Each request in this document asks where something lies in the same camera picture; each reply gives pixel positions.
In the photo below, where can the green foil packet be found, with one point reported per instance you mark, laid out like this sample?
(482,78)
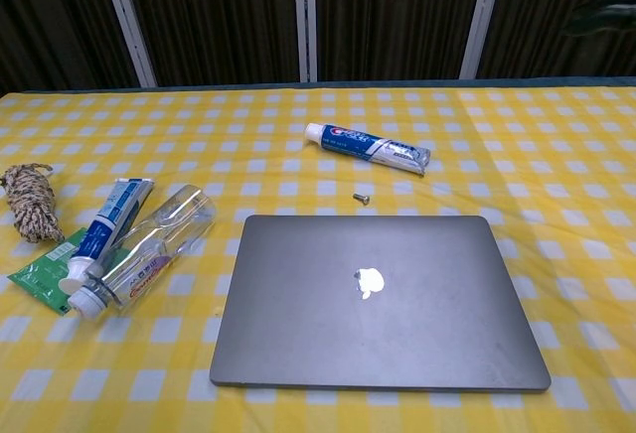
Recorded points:
(42,274)

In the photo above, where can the clear plastic bottle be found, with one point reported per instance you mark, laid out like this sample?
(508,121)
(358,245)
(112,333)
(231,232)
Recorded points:
(159,249)

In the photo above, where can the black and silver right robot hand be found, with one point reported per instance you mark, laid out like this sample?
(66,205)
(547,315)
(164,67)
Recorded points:
(608,8)

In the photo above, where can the silver laptop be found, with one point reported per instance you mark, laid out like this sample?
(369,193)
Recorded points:
(377,304)

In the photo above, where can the white partition frame post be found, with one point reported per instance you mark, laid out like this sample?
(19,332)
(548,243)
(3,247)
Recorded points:
(479,18)
(126,21)
(307,18)

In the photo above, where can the yellow checkered tablecloth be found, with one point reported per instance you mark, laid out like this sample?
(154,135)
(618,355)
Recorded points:
(546,180)

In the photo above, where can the small metal screw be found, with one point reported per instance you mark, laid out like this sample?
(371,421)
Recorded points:
(360,196)

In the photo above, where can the blue white toothpaste tube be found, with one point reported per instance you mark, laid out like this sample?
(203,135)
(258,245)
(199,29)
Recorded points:
(111,219)

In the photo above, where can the blue red toothpaste tube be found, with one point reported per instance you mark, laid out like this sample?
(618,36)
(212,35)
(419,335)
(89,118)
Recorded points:
(367,145)

